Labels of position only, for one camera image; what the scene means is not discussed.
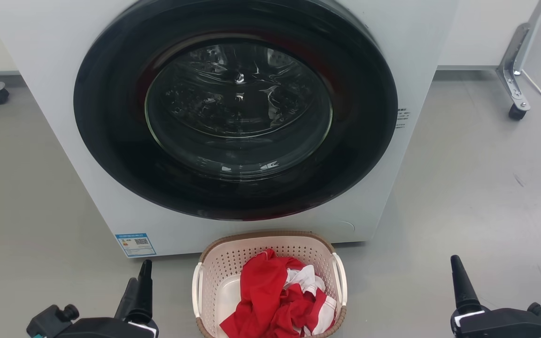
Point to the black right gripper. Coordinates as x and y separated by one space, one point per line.
510 324

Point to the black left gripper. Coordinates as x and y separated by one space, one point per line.
96 328

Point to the beige perforated laundry basket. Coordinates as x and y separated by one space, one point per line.
230 263

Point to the blue energy label sticker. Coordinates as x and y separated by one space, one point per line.
135 245

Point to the red garment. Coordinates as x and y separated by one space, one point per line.
263 291

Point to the round washer filter cover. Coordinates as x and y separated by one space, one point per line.
345 226

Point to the white garment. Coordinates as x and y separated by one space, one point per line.
305 277

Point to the black round washer door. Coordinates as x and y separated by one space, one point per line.
111 122

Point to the small white text sticker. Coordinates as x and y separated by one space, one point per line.
402 118

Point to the white front-load washing machine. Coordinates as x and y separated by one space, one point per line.
54 103

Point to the angled silver metal leg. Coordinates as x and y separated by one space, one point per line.
512 65

